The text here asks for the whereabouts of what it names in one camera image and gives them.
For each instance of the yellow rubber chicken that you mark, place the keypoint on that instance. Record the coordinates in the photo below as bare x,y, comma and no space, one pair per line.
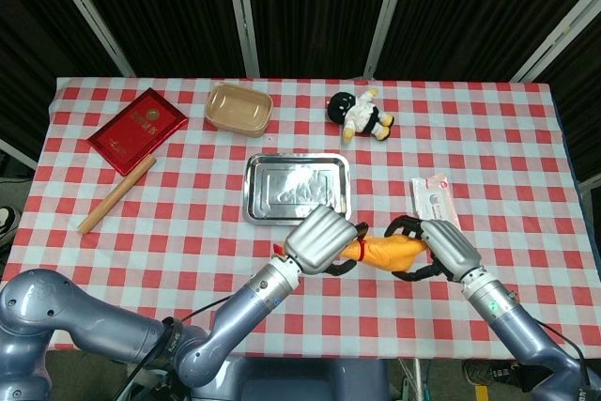
389,253

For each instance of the white partition frame post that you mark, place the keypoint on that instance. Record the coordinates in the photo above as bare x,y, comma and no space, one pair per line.
241,16
89,16
19,154
389,16
559,35

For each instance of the pink white wet wipes pack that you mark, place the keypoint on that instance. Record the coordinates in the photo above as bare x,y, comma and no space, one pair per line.
434,199

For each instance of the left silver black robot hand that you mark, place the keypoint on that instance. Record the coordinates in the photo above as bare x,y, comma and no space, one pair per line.
319,236

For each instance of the black white shoe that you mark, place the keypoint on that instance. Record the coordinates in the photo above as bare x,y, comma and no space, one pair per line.
7,220

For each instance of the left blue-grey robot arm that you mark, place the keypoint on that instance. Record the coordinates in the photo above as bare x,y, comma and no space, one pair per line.
94,326

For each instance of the stainless steel rectangular tray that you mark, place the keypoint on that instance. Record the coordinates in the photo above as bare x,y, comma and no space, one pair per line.
282,185

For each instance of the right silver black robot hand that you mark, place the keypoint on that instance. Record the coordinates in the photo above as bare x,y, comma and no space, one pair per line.
453,248

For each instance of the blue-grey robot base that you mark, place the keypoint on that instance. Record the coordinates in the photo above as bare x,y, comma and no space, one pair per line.
305,380

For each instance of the white table leg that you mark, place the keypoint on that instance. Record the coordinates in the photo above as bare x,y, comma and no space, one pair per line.
417,380

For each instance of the black sneaker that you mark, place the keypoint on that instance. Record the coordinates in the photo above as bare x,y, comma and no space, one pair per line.
488,372

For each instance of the red white checkered tablecloth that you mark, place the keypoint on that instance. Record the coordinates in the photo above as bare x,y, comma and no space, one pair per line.
141,255

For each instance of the black-headed plush doll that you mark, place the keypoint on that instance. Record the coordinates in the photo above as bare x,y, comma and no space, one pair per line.
359,114

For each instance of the red gift box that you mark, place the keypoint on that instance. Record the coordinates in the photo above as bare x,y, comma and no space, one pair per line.
136,131

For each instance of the wooden rolling pin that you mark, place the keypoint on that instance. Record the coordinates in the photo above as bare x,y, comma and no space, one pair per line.
117,194

